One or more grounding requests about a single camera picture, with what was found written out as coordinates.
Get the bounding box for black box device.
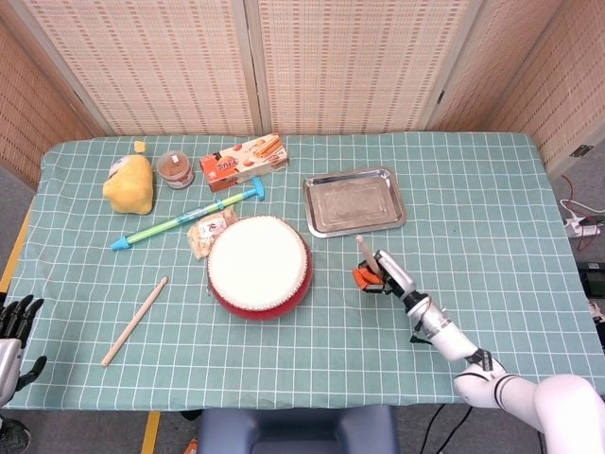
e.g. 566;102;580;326
577;261;605;300

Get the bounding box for green checked tablecloth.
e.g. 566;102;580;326
4;131;595;412

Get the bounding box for orange biscuit box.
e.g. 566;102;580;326
199;133;290;193

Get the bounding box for clear jar brown contents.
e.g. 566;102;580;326
156;149;196;191

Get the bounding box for clear snack packet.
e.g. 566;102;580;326
186;205;239;260

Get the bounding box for red drum white skin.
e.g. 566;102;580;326
206;215;314;323

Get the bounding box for red cable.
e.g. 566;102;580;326
561;174;580;215

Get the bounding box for green blue toy water pump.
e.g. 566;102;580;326
110;176;266;252

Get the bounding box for stainless steel tray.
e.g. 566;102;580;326
302;165;408;239

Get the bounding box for yellow plush toy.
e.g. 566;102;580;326
102;140;155;217

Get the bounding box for bamboo folding screen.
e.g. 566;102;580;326
0;0;605;190

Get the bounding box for wooden drumstick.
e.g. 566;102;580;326
100;276;169;368
355;235;382;275

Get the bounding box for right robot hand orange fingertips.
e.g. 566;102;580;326
353;249;418;300

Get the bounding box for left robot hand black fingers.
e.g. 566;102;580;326
0;294;48;408

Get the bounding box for white power strip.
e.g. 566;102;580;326
564;215;605;238

